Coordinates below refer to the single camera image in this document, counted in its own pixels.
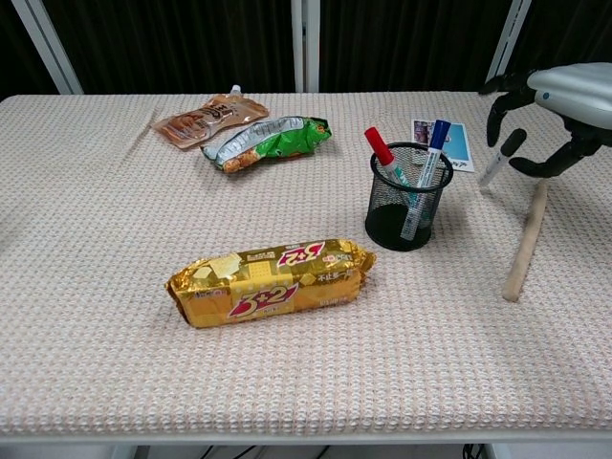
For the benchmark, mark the black cap marker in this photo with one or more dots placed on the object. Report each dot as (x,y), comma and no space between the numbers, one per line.
(499,160)

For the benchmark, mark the beige woven tablecloth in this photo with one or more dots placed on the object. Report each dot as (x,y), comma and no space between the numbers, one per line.
(306,334)

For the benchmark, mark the green silver snack bag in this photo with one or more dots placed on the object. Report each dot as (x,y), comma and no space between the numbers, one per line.
(272,143)

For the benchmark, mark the blue white photo card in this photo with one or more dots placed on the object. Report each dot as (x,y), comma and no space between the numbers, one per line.
(458,143)

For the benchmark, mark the white metal frame post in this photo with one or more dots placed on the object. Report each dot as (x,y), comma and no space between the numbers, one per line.
(304,45)
(507,43)
(50,45)

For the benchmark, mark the yellow 3+2 biscuit pack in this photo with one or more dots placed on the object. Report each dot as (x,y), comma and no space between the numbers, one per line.
(268,291)

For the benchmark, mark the wooden rolling pin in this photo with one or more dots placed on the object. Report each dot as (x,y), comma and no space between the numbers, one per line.
(525,244)

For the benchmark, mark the black mesh pen holder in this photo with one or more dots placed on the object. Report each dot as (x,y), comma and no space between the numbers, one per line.
(406,225)

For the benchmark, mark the blue cap marker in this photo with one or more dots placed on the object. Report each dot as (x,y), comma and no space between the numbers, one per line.
(423,167)

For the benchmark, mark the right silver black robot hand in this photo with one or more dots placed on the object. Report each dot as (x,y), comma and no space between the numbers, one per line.
(574,95)

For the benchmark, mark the brown spouted drink pouch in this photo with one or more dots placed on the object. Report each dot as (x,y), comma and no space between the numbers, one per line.
(210,122)

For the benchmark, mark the red cap marker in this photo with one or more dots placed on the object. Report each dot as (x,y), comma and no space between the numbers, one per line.
(381,148)

